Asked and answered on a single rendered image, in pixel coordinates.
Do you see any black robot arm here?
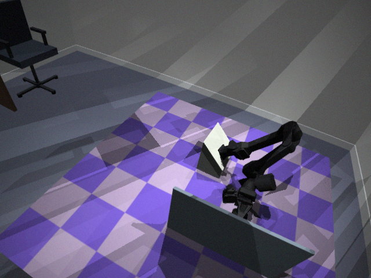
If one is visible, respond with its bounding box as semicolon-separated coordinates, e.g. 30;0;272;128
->
218;121;303;206

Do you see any dark grey flat panel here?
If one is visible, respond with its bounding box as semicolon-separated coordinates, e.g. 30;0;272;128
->
167;186;315;278

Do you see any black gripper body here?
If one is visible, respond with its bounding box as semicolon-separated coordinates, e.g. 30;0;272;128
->
233;186;257;213

